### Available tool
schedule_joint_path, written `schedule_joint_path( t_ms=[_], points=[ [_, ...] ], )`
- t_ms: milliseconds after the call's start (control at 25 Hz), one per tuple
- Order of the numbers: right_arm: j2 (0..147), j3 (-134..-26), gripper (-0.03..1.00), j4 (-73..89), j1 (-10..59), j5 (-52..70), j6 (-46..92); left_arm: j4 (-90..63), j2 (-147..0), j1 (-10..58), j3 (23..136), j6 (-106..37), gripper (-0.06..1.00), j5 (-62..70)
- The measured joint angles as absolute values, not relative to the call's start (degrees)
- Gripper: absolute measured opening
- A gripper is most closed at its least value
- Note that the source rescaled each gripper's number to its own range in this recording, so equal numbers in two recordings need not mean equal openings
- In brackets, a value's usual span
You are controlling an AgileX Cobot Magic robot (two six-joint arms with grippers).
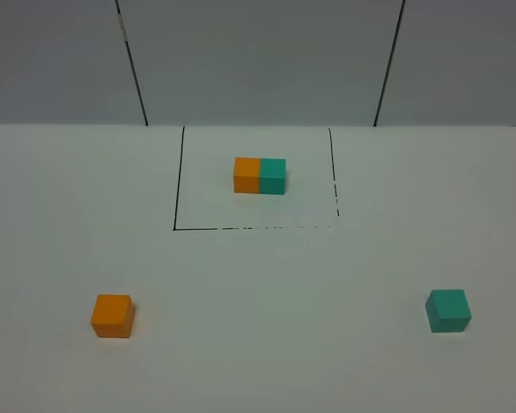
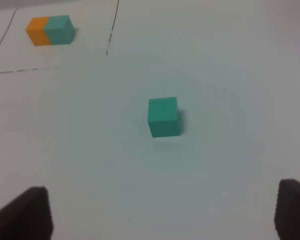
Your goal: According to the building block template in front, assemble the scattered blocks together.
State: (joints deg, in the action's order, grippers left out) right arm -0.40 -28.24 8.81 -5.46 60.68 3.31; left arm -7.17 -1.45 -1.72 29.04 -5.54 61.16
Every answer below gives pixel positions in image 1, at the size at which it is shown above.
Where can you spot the orange template block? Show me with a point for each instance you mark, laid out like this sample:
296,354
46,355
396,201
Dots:
246,175

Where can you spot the teal template block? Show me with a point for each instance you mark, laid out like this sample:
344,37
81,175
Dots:
272,176

